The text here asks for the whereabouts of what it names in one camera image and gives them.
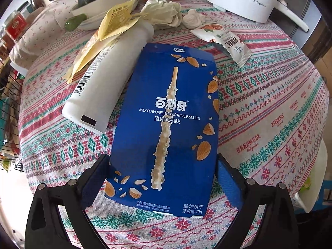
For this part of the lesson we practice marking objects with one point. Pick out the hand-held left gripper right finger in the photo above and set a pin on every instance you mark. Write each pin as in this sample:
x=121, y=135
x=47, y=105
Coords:
x=230, y=186

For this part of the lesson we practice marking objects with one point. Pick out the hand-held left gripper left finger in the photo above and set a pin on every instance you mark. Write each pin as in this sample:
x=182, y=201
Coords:
x=96, y=184

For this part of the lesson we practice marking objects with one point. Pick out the blue biscuit box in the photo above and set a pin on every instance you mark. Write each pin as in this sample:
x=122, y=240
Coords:
x=181, y=96

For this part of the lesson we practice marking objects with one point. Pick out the white bin with blue print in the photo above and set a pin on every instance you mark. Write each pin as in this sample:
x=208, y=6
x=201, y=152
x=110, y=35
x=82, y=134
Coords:
x=308, y=199

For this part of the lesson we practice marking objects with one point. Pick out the white bottle with barcode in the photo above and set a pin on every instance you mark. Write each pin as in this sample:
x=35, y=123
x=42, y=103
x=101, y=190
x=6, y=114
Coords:
x=111, y=83

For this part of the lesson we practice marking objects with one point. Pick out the pale yellow wrapper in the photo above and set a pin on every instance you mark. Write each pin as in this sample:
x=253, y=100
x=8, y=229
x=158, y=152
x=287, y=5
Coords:
x=87, y=54

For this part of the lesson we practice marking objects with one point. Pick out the almond snack packet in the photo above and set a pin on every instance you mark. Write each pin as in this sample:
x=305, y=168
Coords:
x=223, y=37

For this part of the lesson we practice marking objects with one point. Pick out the floral cushion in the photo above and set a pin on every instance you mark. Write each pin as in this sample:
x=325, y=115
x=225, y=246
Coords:
x=44, y=33

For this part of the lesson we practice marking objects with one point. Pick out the small green vegetable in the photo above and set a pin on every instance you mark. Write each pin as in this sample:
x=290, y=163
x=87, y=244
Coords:
x=75, y=22

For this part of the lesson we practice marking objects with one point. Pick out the yellow paper packet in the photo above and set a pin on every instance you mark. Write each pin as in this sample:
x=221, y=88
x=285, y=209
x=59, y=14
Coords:
x=118, y=18

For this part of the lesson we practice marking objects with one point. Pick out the white bowl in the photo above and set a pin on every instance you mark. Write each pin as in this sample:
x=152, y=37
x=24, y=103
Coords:
x=103, y=13

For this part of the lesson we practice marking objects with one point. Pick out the crumpled white tissue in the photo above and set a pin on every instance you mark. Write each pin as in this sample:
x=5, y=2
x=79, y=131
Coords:
x=193, y=19

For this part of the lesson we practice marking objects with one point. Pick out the red label jar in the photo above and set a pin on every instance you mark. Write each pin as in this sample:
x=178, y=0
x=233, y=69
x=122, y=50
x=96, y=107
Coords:
x=16, y=26

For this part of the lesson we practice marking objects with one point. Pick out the crumpled beige paper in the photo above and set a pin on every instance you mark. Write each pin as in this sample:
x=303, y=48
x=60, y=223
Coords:
x=166, y=11

